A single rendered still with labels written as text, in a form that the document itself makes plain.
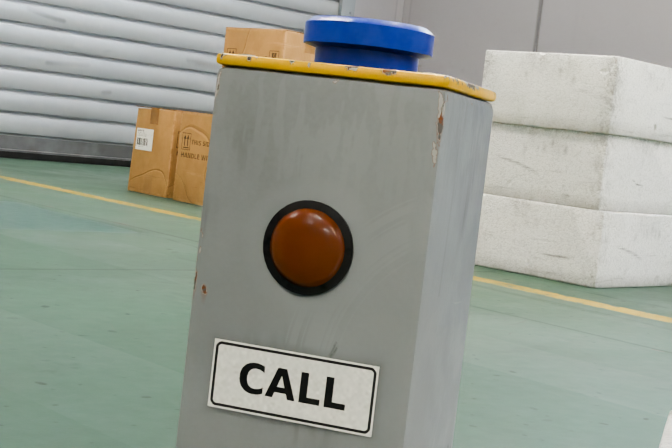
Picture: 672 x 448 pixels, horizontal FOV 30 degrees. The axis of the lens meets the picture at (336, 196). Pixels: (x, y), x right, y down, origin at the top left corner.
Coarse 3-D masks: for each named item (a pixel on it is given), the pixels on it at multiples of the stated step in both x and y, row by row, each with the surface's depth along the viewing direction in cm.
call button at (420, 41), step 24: (312, 24) 38; (336, 24) 37; (360, 24) 37; (384, 24) 37; (408, 24) 37; (336, 48) 37; (360, 48) 37; (384, 48) 37; (408, 48) 37; (432, 48) 38
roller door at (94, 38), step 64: (0, 0) 552; (64, 0) 574; (128, 0) 599; (192, 0) 624; (256, 0) 653; (320, 0) 685; (0, 64) 556; (64, 64) 578; (128, 64) 603; (192, 64) 629; (0, 128) 559; (64, 128) 582; (128, 128) 607
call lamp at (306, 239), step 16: (304, 208) 35; (288, 224) 35; (304, 224) 35; (320, 224) 35; (336, 224) 35; (272, 240) 36; (288, 240) 35; (304, 240) 35; (320, 240) 35; (336, 240) 35; (272, 256) 36; (288, 256) 35; (304, 256) 35; (320, 256) 35; (336, 256) 35; (288, 272) 35; (304, 272) 35; (320, 272) 35; (336, 272) 35
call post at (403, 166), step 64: (256, 128) 36; (320, 128) 35; (384, 128) 35; (448, 128) 35; (256, 192) 36; (320, 192) 35; (384, 192) 35; (448, 192) 36; (256, 256) 36; (384, 256) 35; (448, 256) 37; (192, 320) 37; (256, 320) 36; (320, 320) 35; (384, 320) 35; (448, 320) 38; (192, 384) 37; (256, 384) 36; (320, 384) 35; (384, 384) 35; (448, 384) 39
